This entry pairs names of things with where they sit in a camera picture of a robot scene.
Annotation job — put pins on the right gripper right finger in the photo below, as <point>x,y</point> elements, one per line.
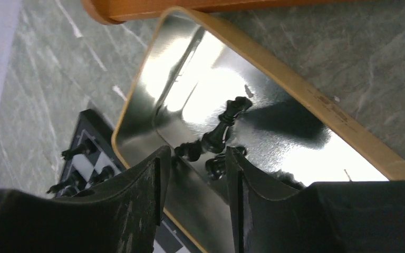
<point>270,216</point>

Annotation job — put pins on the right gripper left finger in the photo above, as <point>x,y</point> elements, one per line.
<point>118,215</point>

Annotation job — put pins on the black pawn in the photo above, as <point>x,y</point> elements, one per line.
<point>71,186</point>
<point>216,166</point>
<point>191,151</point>

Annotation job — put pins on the black rook corner board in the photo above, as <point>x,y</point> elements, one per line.
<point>85,147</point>

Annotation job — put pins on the tin box black pieces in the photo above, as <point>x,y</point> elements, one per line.
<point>195,64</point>

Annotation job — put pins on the black white chessboard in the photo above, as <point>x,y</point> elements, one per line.
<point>91,125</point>

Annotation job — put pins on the black pawn in tin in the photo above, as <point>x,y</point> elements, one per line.
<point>191,151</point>

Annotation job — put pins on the black pawn beside queen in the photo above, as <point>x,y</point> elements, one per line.
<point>216,166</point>

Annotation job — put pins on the black queen lying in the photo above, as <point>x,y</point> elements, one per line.
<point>215,140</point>

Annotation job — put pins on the orange wooden rack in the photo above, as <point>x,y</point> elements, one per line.
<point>110,12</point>

